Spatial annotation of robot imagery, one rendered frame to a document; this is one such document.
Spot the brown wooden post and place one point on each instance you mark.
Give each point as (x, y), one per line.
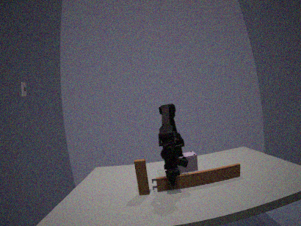
(142, 178)

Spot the brown wooden board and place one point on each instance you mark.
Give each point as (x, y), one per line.
(198, 178)

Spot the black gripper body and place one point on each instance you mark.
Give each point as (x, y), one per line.
(170, 167)

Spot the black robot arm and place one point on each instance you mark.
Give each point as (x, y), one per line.
(169, 136)

